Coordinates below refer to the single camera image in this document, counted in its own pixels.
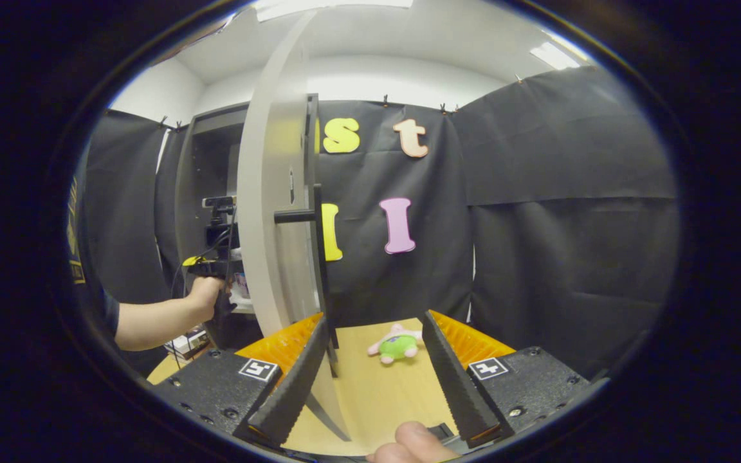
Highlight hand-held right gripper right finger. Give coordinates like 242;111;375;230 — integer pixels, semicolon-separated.
422;310;606;449

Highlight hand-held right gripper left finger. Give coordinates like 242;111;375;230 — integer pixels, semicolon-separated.
152;313;331;448

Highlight black cabinet door handle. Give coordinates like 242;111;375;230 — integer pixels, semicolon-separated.
274;184;325;264

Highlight dark grey cabinet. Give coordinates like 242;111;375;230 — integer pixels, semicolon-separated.
174;94;340;378

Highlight beige cabinet door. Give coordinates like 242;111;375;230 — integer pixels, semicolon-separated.
237;12;353;442

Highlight pink green plush toy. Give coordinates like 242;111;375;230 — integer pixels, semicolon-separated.
367;323;424;365

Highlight black backdrop cloth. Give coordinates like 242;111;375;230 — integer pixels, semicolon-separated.
84;64;680;380

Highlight ceiling light panel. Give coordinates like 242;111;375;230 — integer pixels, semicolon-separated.
530;42;581;71
255;0;414;21

